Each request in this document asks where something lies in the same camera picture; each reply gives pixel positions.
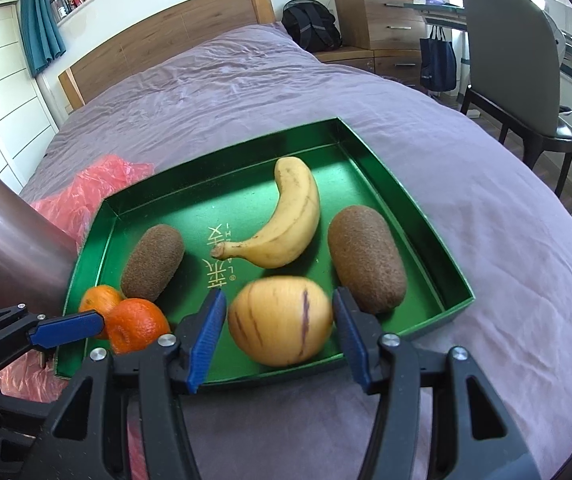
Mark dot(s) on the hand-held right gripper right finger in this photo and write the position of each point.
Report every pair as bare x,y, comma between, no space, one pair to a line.
353,345

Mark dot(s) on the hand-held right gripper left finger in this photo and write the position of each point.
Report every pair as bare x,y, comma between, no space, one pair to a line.
206,345

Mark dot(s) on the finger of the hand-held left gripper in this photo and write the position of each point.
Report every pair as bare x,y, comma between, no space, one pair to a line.
66,330

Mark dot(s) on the small tangerine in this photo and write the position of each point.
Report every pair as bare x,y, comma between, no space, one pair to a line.
136,322
96,297

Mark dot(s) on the striped yellow pepino melon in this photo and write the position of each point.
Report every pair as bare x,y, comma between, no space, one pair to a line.
276,320

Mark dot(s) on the large brown kiwi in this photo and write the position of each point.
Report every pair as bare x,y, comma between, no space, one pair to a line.
366,260

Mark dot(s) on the green tray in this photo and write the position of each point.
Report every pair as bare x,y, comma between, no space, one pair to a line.
176,210

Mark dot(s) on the yellow banana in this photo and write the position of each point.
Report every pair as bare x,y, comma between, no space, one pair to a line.
291,210

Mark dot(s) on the steel and black kettle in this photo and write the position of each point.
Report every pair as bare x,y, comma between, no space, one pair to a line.
16,245

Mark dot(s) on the red plastic sheet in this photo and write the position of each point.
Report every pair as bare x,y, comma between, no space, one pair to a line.
96,180

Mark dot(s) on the white wardrobe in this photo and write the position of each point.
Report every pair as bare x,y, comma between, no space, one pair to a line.
1,85

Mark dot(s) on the wooden nightstand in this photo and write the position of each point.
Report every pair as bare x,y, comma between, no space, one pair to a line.
346,57

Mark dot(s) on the dark blue bag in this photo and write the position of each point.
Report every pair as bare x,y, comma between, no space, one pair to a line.
438,65

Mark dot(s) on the teal curtain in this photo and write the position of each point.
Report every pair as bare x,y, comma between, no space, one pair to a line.
41,25

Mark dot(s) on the wooden headboard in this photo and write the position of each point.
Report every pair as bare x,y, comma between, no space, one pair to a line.
166,35

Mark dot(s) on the black backpack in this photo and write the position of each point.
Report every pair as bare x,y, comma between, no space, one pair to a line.
311,25

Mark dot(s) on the grey chair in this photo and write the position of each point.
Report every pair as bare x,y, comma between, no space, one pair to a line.
506,60

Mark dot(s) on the wooden dresser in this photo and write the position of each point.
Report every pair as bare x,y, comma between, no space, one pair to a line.
366,20

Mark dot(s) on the glass top desk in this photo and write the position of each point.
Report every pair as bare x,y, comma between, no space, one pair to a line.
436,8

